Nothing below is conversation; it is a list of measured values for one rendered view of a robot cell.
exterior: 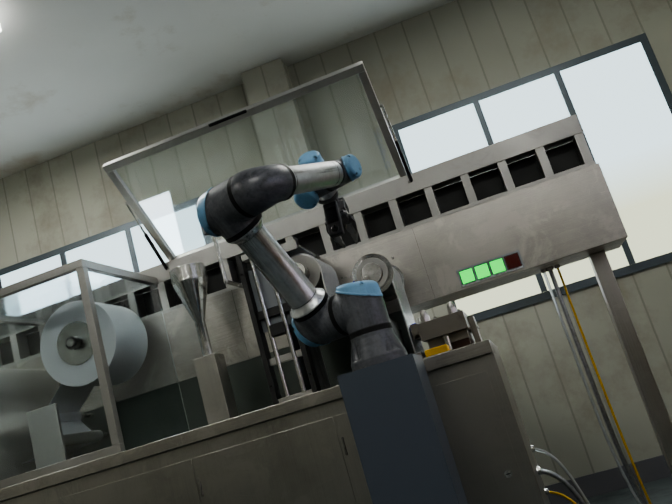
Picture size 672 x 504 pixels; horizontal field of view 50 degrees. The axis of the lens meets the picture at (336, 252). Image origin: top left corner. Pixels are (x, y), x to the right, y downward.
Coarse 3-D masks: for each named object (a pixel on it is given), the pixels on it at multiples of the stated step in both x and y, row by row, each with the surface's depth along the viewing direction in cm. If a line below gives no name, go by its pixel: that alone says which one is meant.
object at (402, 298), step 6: (396, 288) 251; (402, 288) 267; (396, 294) 249; (402, 294) 261; (402, 300) 256; (402, 306) 250; (408, 306) 266; (402, 312) 247; (408, 312) 261; (408, 318) 255; (408, 324) 250; (408, 330) 246
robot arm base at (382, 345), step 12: (384, 324) 185; (360, 336) 184; (372, 336) 183; (384, 336) 183; (396, 336) 186; (360, 348) 183; (372, 348) 181; (384, 348) 181; (396, 348) 183; (360, 360) 182; (372, 360) 180; (384, 360) 180
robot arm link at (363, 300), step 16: (336, 288) 191; (352, 288) 186; (368, 288) 186; (336, 304) 189; (352, 304) 186; (368, 304) 185; (384, 304) 188; (336, 320) 189; (352, 320) 185; (368, 320) 184; (384, 320) 185
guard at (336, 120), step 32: (320, 96) 269; (352, 96) 269; (224, 128) 275; (256, 128) 276; (288, 128) 276; (320, 128) 277; (352, 128) 278; (160, 160) 282; (192, 160) 283; (224, 160) 284; (256, 160) 284; (288, 160) 285; (384, 160) 287; (160, 192) 291; (192, 192) 292; (352, 192) 296; (160, 224) 301; (192, 224) 302
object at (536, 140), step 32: (544, 128) 278; (576, 128) 274; (448, 160) 285; (480, 160) 282; (512, 160) 283; (544, 160) 276; (576, 160) 280; (384, 192) 290; (416, 192) 288; (448, 192) 291; (480, 192) 287; (512, 192) 277; (288, 224) 298; (320, 224) 295; (384, 224) 295; (416, 224) 284; (192, 256) 307; (224, 256) 303; (320, 256) 292; (160, 288) 309; (224, 288) 309
